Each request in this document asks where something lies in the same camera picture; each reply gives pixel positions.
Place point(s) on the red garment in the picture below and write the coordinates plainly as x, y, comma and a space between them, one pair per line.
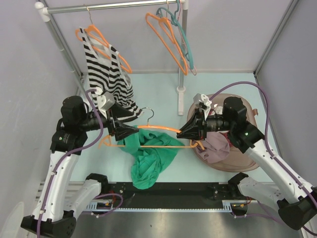
231, 141

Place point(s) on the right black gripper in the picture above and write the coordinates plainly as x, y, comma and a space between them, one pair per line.
196, 129

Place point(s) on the black white striped tank top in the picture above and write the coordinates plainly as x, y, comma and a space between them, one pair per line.
105, 71

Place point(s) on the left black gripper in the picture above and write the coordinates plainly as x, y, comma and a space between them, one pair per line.
121, 130

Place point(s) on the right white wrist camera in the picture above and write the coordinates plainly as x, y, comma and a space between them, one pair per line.
203, 102

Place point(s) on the white garment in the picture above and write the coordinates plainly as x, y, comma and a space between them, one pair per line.
218, 110

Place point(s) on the pink mauve garment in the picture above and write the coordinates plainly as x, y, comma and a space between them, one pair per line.
216, 148

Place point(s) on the green tank top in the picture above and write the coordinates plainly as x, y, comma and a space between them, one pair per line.
153, 152

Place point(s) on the orange hanger front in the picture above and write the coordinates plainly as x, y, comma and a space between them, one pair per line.
107, 139

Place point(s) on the teal hanger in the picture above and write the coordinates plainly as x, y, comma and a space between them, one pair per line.
166, 19

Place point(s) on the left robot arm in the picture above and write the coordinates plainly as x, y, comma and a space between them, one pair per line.
80, 127

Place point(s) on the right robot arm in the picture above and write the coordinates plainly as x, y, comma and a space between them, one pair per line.
294, 199

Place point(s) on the orange hanger with striped top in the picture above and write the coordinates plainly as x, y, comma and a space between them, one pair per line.
95, 33

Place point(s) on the pink thin hanger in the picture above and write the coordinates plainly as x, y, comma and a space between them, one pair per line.
180, 20

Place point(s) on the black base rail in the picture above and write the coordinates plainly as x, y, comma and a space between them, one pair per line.
179, 196

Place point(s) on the brown plastic laundry basket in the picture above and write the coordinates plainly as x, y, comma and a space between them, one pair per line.
236, 160

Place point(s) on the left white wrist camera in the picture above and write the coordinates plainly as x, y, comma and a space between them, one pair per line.
105, 100

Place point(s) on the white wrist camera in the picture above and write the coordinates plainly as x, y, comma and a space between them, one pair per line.
203, 102
105, 100

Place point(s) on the metal clothes rack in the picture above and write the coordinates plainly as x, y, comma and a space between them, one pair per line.
46, 13

